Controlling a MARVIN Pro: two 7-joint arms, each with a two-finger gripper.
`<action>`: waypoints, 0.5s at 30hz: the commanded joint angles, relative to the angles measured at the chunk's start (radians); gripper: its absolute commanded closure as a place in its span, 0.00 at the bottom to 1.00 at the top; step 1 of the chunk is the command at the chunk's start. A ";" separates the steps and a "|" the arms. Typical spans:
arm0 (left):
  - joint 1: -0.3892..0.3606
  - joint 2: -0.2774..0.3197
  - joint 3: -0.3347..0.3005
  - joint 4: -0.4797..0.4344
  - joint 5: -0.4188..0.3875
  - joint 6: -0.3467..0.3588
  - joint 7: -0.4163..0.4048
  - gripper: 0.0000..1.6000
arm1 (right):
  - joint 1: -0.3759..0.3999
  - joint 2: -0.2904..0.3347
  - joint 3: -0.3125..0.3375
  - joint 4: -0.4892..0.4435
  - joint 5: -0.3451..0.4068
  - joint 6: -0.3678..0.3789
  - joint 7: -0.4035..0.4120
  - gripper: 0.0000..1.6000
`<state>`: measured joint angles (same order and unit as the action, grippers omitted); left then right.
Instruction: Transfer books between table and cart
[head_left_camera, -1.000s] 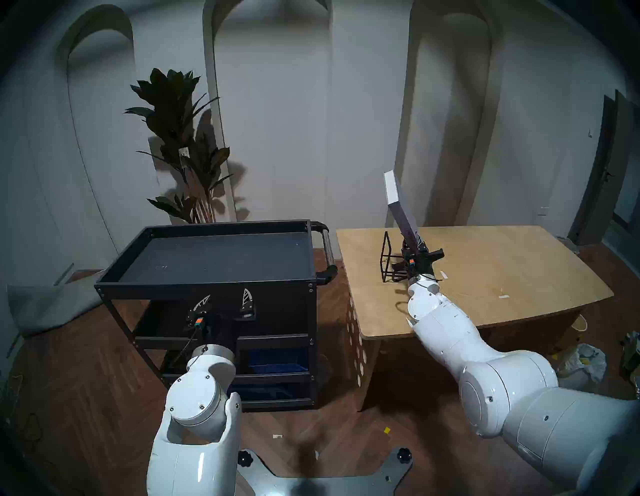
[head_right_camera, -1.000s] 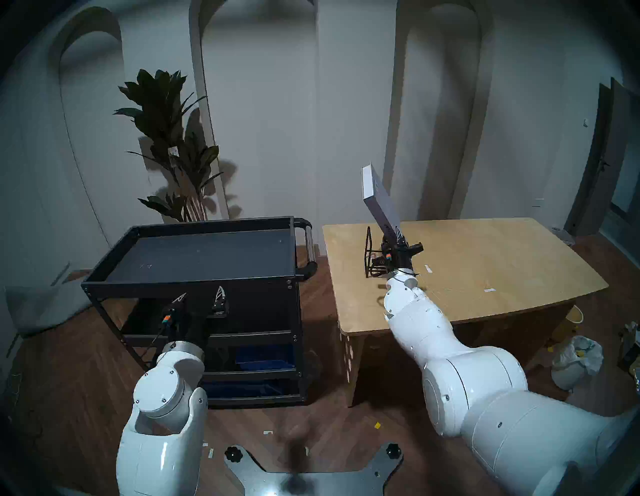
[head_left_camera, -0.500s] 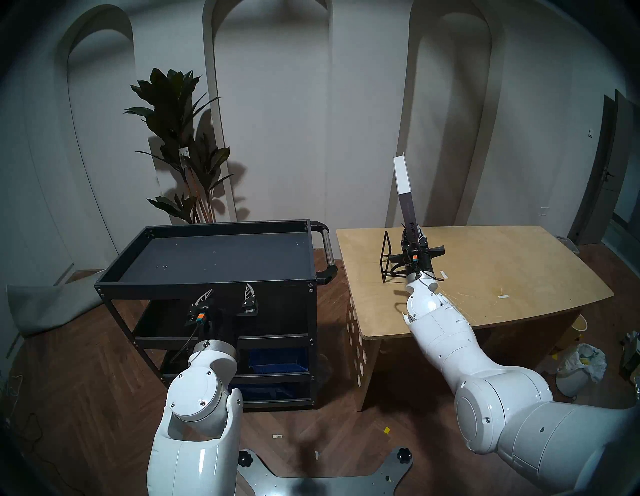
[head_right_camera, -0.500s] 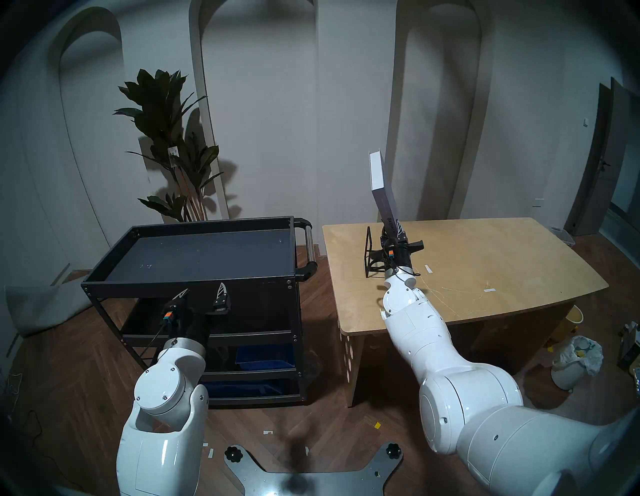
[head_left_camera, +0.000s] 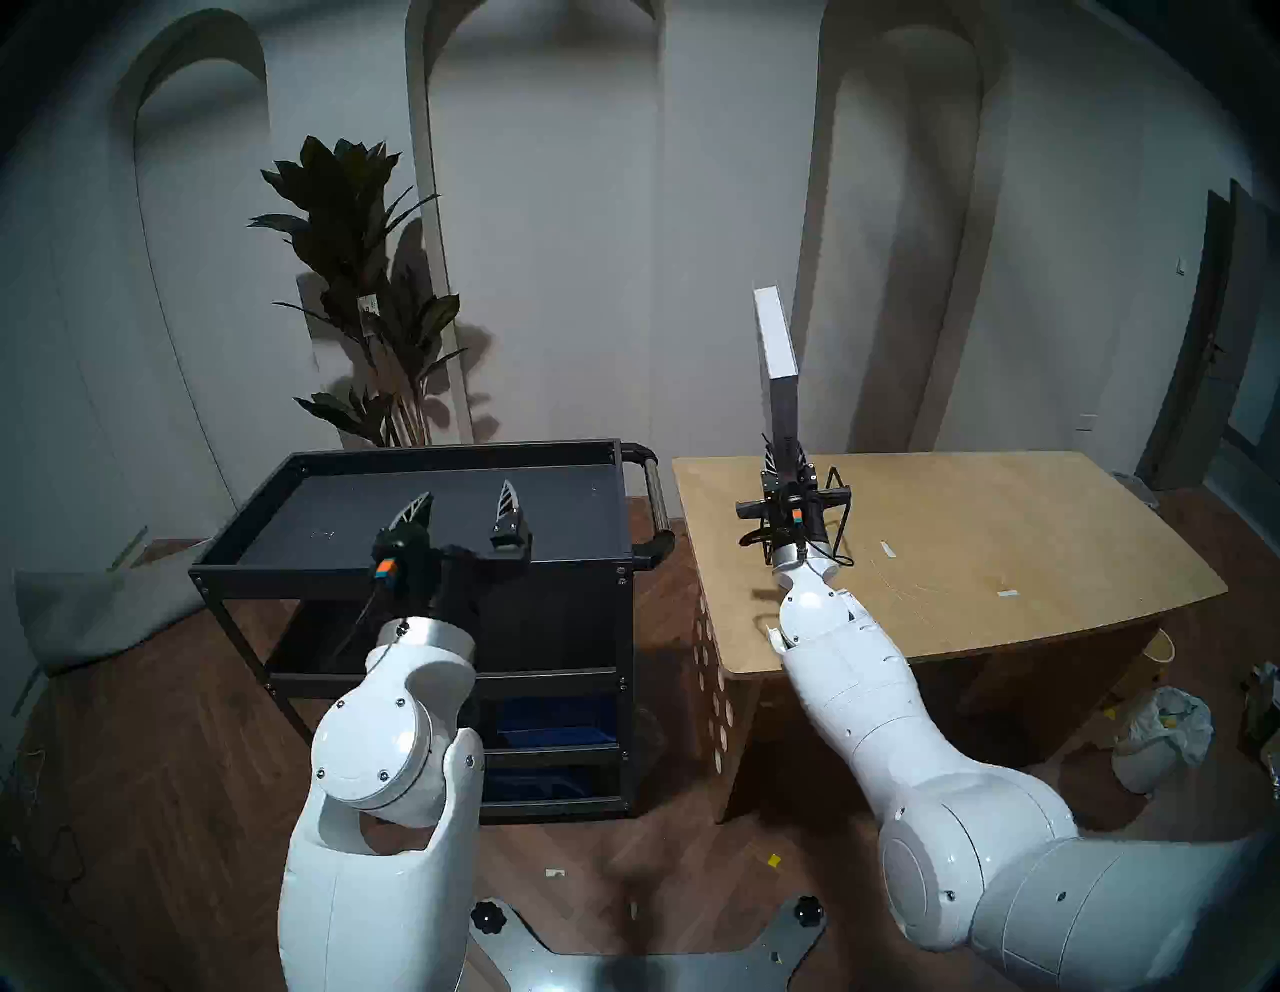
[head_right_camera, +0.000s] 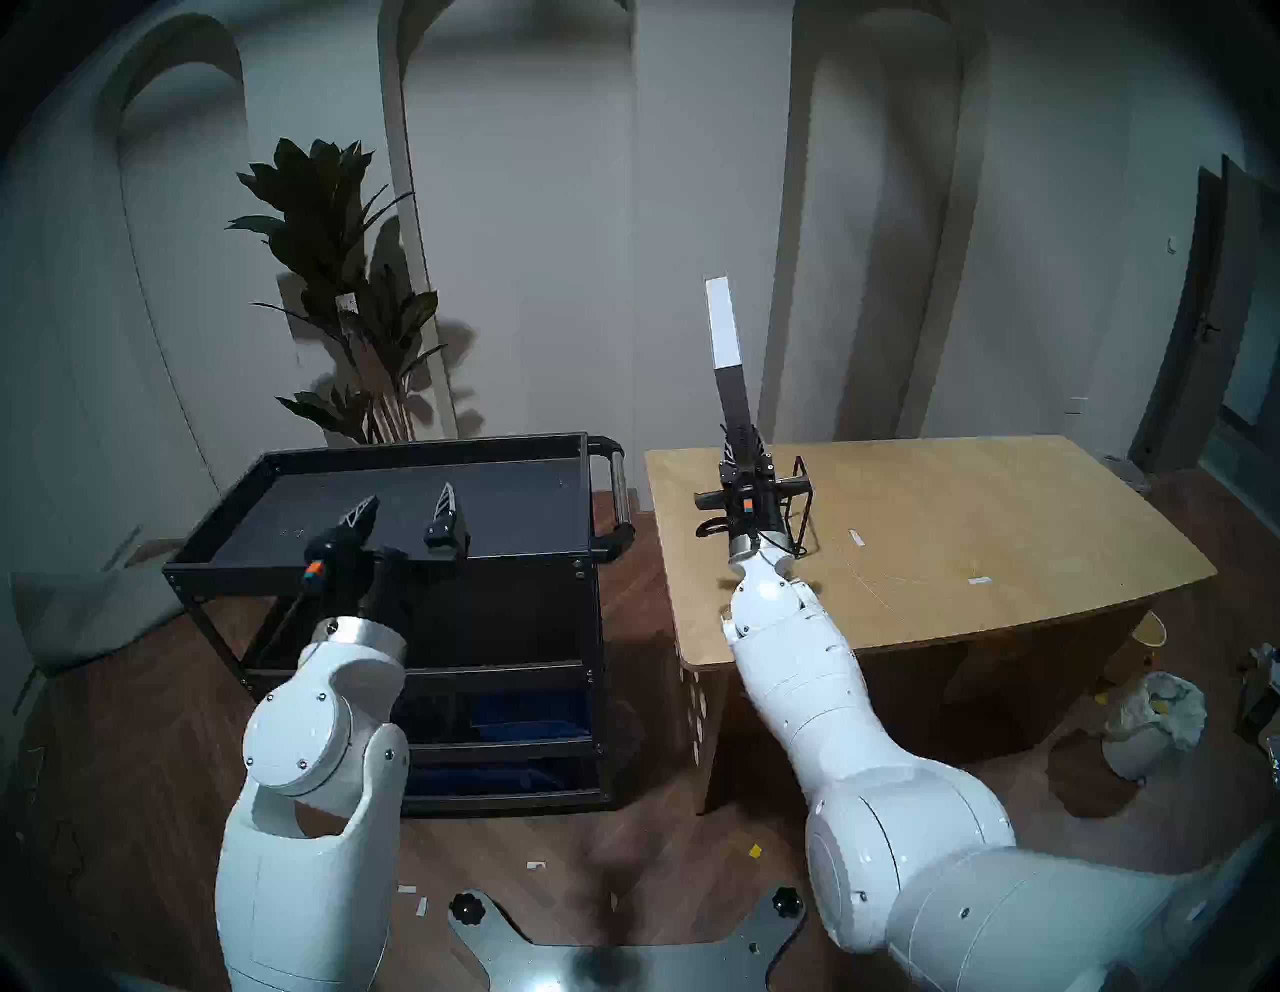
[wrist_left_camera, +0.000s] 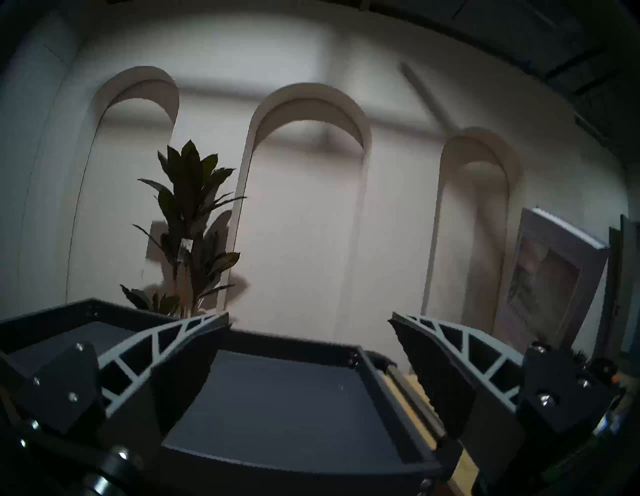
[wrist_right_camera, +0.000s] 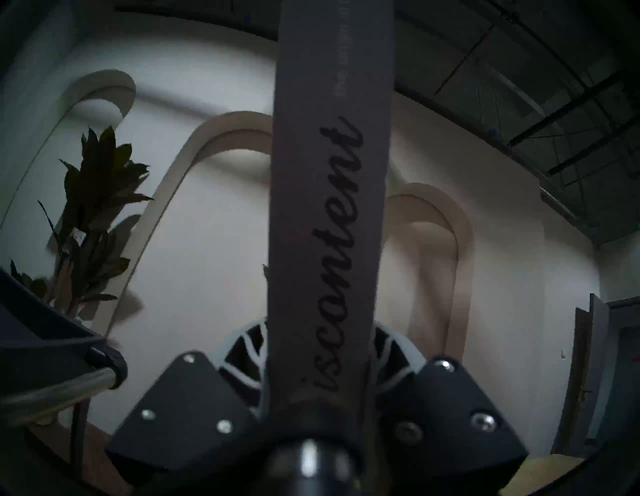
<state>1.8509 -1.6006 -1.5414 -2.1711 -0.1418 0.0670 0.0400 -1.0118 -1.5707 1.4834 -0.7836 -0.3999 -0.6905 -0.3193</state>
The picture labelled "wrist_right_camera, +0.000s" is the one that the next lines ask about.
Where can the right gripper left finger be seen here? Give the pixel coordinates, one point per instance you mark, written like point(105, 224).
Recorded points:
point(190, 415)

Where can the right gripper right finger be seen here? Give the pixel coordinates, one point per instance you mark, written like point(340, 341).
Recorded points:
point(450, 425)

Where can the grey box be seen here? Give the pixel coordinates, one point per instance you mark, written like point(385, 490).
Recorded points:
point(325, 200)

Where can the black metal utility cart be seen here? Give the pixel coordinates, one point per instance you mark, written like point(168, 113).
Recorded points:
point(35, 345)

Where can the light wooden table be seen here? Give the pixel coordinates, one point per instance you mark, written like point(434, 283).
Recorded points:
point(540, 475)

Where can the dark grey door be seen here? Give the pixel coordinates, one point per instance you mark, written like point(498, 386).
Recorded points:
point(590, 375)

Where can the tall dark green plant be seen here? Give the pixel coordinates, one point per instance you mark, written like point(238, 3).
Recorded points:
point(100, 190)

